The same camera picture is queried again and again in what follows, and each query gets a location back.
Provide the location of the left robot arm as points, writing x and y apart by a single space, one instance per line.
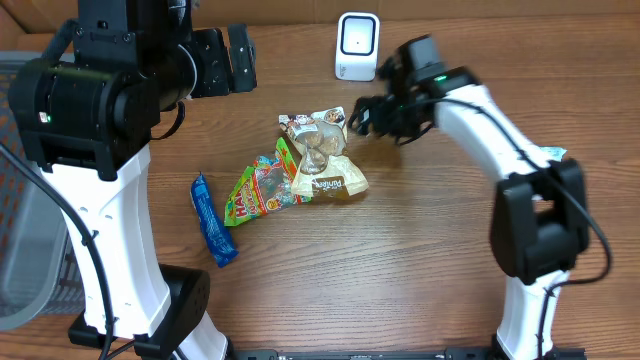
85 111

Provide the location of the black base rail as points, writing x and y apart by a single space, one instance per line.
467 353

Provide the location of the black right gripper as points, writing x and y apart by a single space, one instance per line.
380 122

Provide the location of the light teal snack packet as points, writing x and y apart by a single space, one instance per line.
555 153

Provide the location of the white barcode scanner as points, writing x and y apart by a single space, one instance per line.
357 45

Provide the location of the green Haribo gummy bag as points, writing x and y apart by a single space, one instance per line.
264 187

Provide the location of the dried mushroom snack bag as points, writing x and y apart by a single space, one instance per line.
325 170

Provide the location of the grey plastic mesh basket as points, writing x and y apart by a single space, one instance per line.
39 273

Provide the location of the blue Oreo cookie pack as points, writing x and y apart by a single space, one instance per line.
217 238

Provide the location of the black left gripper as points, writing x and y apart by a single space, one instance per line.
221 81

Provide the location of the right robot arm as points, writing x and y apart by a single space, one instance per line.
537 230

